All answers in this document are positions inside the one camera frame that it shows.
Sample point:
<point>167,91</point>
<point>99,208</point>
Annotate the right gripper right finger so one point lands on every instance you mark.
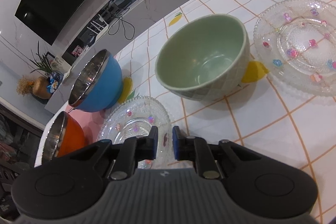
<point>204,156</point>

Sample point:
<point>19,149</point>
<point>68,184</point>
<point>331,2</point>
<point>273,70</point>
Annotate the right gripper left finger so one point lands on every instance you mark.
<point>127,155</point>

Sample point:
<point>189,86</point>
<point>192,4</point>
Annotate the small clear glass plate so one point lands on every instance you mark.
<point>134,118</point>

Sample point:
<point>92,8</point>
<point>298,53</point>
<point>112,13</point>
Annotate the blue steel bowl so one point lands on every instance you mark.
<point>99,85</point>

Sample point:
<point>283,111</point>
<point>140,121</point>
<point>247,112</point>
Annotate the large clear glass plate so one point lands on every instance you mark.
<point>265,40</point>

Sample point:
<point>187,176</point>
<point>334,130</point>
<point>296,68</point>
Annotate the orange steel bowl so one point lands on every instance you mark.
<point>64,136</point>

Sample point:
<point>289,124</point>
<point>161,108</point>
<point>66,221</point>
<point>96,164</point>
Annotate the green ceramic bowl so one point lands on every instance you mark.
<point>206,59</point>

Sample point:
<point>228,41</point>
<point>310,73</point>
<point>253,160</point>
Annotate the gold vase with dried flowers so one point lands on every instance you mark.
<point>35,86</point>

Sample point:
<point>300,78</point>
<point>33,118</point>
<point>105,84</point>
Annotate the white wifi router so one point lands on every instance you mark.
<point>98,26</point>

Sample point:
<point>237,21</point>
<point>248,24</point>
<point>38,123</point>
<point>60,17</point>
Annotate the green spiky potted plant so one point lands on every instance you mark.
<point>41,62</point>

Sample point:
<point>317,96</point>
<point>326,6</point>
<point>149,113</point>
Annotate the small glass plate on large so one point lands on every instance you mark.
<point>308,48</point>

